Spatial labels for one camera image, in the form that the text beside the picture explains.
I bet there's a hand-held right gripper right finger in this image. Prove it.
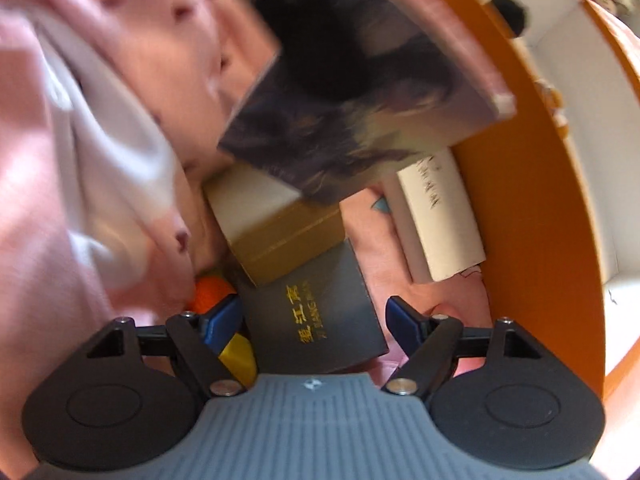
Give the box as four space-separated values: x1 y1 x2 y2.
382 296 543 395

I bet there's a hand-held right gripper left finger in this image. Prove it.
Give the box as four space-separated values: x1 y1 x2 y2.
87 294 251 397

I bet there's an orange cardboard box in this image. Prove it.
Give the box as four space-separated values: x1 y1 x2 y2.
422 0 640 396

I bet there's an orange crochet fruit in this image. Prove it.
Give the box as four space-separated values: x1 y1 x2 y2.
189 274 239 317

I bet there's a yellow plastic toy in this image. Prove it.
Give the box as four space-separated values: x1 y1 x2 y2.
217 332 259 382

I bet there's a dark grey box gold lettering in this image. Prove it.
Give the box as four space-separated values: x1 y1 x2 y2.
234 239 391 376

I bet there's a white book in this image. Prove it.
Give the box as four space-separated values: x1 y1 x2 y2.
381 147 488 283

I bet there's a pink printed blanket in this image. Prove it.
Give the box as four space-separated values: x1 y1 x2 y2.
0 0 640 480

